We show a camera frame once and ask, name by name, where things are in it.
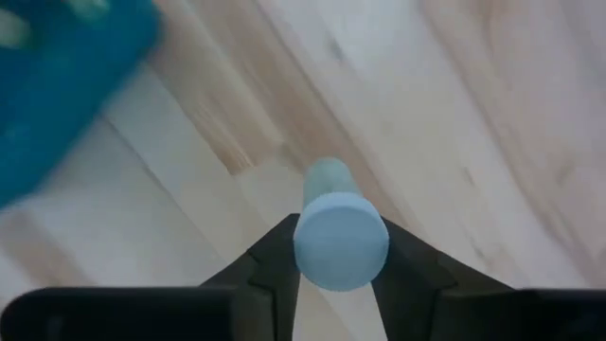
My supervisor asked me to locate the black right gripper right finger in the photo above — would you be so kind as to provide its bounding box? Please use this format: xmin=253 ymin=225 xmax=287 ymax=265
xmin=371 ymin=217 xmax=539 ymax=341

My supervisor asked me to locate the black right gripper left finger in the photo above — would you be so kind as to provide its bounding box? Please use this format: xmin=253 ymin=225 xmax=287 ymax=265
xmin=201 ymin=212 xmax=302 ymax=341

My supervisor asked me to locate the pale blue pill bottle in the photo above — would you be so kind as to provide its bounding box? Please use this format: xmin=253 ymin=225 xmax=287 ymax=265
xmin=292 ymin=157 xmax=391 ymax=293

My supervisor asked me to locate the teal plastic basket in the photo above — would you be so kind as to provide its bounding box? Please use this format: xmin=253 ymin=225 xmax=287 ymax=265
xmin=0 ymin=0 xmax=162 ymax=209

